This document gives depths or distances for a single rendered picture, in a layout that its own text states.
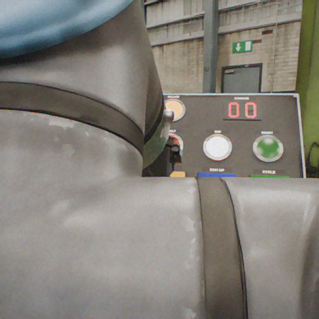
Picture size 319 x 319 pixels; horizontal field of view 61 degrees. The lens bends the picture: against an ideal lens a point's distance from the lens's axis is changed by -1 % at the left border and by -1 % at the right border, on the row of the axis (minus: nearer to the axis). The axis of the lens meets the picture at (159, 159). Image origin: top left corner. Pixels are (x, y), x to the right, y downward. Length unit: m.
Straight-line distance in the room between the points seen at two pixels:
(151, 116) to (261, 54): 7.01
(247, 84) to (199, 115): 6.65
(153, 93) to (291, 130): 0.47
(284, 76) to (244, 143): 6.37
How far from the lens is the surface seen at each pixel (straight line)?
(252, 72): 7.22
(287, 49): 7.00
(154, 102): 0.18
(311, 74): 0.83
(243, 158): 0.57
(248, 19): 7.67
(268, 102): 0.63
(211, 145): 0.57
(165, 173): 0.30
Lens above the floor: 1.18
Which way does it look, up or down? 11 degrees down
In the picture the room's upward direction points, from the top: straight up
